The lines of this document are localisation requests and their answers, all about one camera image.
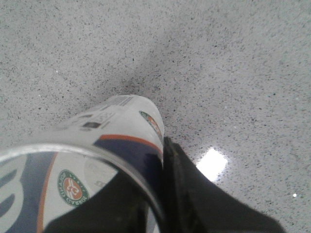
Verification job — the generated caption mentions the clear plastic tennis ball can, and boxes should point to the clear plastic tennis ball can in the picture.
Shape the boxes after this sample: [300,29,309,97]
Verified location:
[0,95,165,233]

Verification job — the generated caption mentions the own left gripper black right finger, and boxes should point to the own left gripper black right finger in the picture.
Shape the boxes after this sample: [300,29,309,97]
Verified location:
[162,137,285,233]

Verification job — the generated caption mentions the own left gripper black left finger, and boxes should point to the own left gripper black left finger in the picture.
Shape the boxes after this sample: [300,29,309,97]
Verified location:
[44,172,159,233]

